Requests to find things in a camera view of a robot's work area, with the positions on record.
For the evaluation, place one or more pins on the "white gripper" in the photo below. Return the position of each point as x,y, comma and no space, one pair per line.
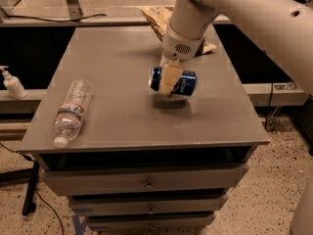
177,47

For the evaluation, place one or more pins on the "blue pepsi can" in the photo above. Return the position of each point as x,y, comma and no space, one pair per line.
185,85

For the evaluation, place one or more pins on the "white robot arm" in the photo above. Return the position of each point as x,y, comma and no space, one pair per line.
283,29

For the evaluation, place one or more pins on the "brown and yellow chip bag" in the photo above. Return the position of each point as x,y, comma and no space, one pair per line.
158,19

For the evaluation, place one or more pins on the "grey drawer cabinet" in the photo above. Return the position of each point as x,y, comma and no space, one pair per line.
129,127

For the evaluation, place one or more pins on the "clear plastic water bottle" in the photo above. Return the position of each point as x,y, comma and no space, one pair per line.
71,113

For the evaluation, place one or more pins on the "grey top drawer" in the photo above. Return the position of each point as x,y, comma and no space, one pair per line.
97,182

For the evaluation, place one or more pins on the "grey drawer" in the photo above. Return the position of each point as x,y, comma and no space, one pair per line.
97,182
148,205
145,221

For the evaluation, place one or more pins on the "grey middle drawer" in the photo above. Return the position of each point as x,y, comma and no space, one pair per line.
148,205

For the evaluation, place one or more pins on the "white pump dispenser bottle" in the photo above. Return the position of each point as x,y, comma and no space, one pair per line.
13,84

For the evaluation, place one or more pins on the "grey bottom drawer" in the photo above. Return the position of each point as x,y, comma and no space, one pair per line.
145,221

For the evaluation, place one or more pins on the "black stand leg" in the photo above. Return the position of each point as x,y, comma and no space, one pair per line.
28,204

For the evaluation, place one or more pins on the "metal bracket with strut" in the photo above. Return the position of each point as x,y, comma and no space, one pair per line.
281,95

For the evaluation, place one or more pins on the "grey metal post left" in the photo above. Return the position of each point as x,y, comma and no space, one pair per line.
74,10

